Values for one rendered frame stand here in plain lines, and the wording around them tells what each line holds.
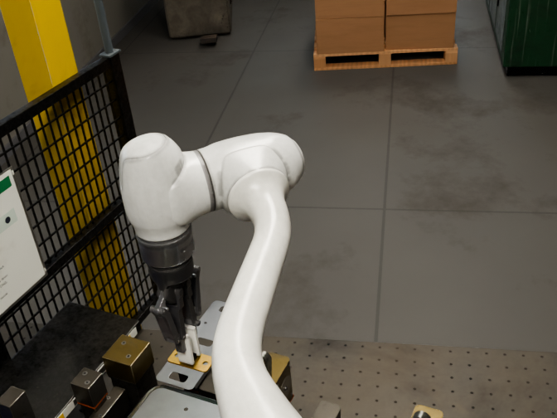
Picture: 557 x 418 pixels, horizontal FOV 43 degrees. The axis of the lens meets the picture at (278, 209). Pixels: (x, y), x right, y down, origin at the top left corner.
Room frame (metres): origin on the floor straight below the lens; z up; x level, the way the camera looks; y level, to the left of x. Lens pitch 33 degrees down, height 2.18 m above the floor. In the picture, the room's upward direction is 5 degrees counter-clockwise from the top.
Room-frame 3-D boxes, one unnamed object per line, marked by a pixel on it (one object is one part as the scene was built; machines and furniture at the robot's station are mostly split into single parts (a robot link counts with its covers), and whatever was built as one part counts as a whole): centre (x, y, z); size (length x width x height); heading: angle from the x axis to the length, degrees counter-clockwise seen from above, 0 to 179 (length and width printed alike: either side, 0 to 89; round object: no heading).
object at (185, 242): (0.94, 0.19, 1.52); 0.09 x 0.09 x 0.06
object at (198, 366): (0.94, 0.19, 1.26); 0.08 x 0.04 x 0.01; 63
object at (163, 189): (0.95, 0.18, 1.63); 0.13 x 0.11 x 0.16; 110
